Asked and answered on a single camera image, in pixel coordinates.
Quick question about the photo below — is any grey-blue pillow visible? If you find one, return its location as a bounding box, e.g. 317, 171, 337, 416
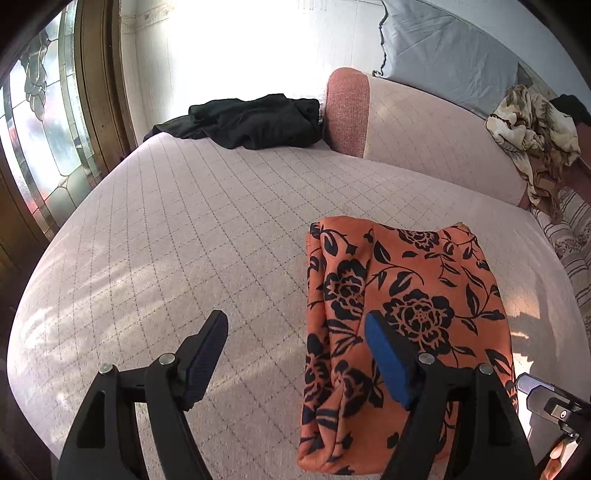
372, 0, 533, 121

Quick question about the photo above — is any wooden window frame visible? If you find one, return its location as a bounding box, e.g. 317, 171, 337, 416
0, 0, 140, 296

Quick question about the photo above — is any pink quilted bolster cushion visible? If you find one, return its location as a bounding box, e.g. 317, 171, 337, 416
323, 68, 532, 211

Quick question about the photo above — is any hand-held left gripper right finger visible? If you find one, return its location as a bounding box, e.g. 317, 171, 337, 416
364, 310, 539, 480

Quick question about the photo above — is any stained glass window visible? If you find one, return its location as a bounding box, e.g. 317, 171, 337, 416
0, 0, 103, 232

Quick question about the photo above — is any orange floral garment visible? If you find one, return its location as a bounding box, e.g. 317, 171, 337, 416
295, 215, 520, 476

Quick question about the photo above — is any black cloth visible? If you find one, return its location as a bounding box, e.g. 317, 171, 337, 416
142, 93, 324, 151

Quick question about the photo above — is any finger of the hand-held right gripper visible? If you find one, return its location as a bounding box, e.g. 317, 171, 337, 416
515, 374, 566, 401

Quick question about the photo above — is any person's right hand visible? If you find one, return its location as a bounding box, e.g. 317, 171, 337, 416
546, 436, 579, 480

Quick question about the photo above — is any beige floral cloth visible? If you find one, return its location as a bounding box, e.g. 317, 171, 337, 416
484, 84, 581, 222

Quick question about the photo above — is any striped floral pillow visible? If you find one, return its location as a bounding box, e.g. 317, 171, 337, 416
531, 187, 591, 306

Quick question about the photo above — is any dark cloth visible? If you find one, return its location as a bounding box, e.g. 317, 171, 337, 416
551, 94, 591, 128

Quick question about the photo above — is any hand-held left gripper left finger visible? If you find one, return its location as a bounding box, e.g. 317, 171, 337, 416
58, 310, 230, 480

